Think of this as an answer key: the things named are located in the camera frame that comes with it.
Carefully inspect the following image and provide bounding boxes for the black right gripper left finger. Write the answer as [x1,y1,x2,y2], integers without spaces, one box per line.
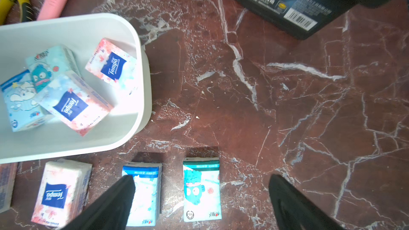
[63,175,135,230]

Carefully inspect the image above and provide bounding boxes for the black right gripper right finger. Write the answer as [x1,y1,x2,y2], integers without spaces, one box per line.
[269,175,343,230]

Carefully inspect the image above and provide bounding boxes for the blue cartoon tissue pack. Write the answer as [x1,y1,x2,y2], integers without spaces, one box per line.
[122,162,163,227]

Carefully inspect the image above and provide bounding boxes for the pink Tempo tissue pack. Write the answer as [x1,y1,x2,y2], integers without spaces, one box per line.
[34,70,114,136]
[31,159,92,228]
[0,162,18,213]

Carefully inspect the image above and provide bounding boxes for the teal cartoon tissue pack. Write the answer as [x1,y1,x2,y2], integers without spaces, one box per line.
[183,157,222,222]

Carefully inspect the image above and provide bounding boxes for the white plastic storage box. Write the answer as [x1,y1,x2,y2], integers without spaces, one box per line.
[1,13,152,164]

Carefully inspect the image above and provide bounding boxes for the pink Tempo pack in box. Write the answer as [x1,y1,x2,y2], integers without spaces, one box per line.
[85,38,138,94]

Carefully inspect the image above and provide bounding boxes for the teal cartoon pack in box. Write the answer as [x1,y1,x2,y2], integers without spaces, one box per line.
[25,45,81,93]

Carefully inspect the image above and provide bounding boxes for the yellow handled pliers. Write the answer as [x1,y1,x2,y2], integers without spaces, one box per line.
[0,0,36,26]

